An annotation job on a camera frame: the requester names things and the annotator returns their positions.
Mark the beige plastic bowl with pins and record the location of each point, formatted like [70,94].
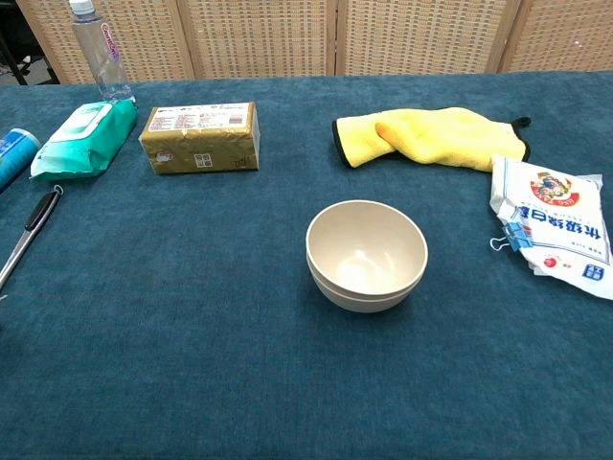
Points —
[369,305]
[352,230]

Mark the gold wrapped rectangular box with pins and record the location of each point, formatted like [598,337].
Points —
[196,148]

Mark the yellow cloth with black trim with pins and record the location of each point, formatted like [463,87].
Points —
[445,136]

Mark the blue felt table cover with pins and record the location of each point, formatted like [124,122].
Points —
[191,359]

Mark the woven wooden folding screen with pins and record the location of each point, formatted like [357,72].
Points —
[268,38]

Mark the blue binder clip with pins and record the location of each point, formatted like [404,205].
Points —
[519,237]

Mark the green wet wipes pack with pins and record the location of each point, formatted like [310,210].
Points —
[84,144]

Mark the white sugar bag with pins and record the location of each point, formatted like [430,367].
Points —
[560,225]

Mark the clear plastic water bottle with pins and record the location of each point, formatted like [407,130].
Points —
[103,57]

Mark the blue tube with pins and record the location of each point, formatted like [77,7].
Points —
[14,153]

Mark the black tripod stand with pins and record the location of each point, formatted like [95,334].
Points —
[14,62]

